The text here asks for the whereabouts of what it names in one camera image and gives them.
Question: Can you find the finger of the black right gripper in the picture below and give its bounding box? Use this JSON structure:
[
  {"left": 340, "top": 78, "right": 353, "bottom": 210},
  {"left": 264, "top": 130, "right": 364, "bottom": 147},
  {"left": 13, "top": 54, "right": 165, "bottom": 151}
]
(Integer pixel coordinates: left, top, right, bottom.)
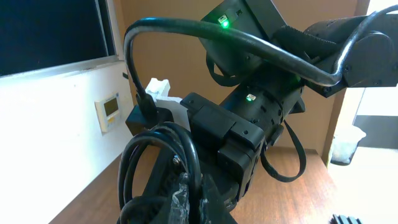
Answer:
[{"left": 143, "top": 149, "right": 183, "bottom": 197}]

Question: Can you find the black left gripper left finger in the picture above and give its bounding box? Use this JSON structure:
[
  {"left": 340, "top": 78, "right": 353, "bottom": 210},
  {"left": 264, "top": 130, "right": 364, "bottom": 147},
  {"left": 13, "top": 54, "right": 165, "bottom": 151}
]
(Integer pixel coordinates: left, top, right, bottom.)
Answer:
[{"left": 155, "top": 172, "right": 190, "bottom": 224}]

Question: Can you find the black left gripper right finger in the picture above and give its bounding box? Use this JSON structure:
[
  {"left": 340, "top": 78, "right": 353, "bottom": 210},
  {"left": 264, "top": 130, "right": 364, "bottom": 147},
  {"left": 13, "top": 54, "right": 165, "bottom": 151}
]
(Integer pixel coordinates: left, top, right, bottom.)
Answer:
[{"left": 199, "top": 174, "right": 237, "bottom": 224}]

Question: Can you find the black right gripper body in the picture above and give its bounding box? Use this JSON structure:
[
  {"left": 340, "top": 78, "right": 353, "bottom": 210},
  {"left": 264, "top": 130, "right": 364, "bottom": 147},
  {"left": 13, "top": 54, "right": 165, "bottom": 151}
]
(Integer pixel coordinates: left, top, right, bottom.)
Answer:
[{"left": 181, "top": 92, "right": 283, "bottom": 211}]

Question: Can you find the thick black usb cable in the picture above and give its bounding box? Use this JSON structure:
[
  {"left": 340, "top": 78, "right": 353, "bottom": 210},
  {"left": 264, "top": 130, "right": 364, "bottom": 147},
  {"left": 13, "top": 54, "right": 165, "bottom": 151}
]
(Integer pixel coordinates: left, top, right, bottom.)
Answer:
[{"left": 117, "top": 121, "right": 202, "bottom": 224}]

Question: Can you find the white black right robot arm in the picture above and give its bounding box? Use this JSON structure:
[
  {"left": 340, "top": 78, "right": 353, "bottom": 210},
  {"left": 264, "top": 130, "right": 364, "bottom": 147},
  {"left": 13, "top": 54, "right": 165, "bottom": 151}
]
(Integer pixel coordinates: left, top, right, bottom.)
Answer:
[{"left": 125, "top": 1, "right": 397, "bottom": 210}]

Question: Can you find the translucent plastic cup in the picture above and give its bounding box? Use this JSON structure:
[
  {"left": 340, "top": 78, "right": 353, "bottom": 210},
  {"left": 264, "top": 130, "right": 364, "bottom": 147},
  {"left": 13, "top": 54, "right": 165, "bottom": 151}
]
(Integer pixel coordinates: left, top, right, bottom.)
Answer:
[{"left": 330, "top": 125, "right": 366, "bottom": 166}]

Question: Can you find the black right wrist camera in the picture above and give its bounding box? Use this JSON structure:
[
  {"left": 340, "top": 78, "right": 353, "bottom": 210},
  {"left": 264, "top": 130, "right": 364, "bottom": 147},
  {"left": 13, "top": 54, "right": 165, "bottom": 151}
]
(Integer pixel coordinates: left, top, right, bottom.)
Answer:
[{"left": 125, "top": 105, "right": 174, "bottom": 136}]

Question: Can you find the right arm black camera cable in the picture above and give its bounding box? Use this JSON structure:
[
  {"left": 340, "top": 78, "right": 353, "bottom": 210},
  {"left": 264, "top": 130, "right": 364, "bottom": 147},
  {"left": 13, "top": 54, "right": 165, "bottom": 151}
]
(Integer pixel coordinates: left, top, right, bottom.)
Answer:
[{"left": 123, "top": 4, "right": 398, "bottom": 125}]

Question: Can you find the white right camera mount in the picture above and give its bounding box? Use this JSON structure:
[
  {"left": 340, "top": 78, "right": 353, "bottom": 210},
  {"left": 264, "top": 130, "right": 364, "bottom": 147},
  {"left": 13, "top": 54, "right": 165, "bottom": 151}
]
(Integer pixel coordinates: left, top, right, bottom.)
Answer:
[{"left": 146, "top": 78, "right": 190, "bottom": 131}]

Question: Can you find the white wall thermostat panel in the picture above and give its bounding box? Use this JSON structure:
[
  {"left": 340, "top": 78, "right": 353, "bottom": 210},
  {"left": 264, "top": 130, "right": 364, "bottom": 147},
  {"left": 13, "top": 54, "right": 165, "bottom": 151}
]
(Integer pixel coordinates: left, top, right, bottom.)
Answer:
[{"left": 95, "top": 92, "right": 121, "bottom": 134}]

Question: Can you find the dark wall window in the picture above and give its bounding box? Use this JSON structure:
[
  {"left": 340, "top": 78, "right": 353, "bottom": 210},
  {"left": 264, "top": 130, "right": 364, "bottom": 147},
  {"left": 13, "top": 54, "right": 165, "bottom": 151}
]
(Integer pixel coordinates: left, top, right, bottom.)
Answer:
[{"left": 1, "top": 0, "right": 116, "bottom": 77}]

